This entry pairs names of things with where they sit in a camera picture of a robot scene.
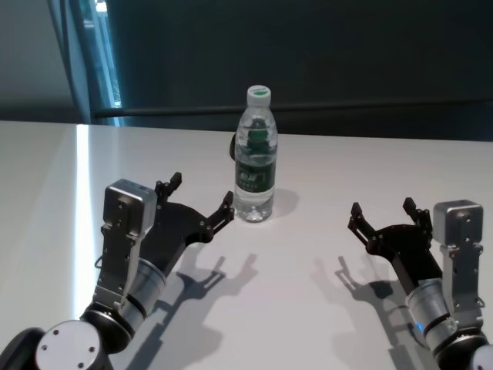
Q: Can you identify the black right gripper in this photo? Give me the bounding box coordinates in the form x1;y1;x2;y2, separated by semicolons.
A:
347;197;444;296

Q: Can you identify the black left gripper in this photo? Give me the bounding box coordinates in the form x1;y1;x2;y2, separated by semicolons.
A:
140;172;235;277

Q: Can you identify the clear water bottle green label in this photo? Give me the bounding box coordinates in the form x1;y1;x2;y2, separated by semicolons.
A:
233;85;279;224

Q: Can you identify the grey railing handrail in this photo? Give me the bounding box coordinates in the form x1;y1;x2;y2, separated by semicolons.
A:
94;100;493;119

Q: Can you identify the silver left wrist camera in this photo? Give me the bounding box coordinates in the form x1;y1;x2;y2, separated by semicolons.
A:
94;179;159;311

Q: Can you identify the grey railing post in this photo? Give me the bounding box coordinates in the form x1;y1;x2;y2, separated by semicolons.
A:
49;0;94;125

